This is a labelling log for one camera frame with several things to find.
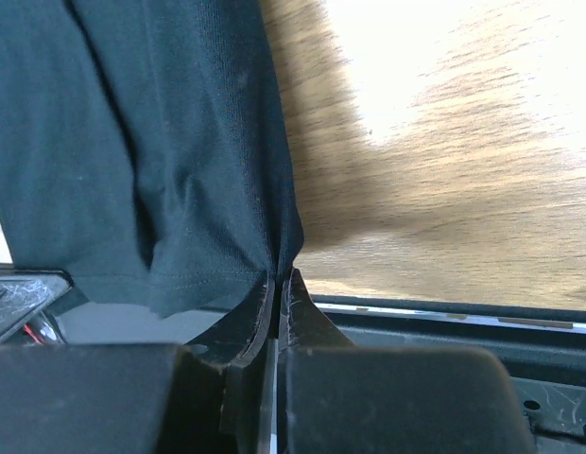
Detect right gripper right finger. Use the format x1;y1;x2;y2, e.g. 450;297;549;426
277;270;534;453

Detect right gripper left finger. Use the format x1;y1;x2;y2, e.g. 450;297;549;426
0;278;276;453

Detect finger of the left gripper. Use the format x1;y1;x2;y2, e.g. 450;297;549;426
0;263;72;345

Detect black t-shirt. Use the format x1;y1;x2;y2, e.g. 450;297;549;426
0;1;303;317

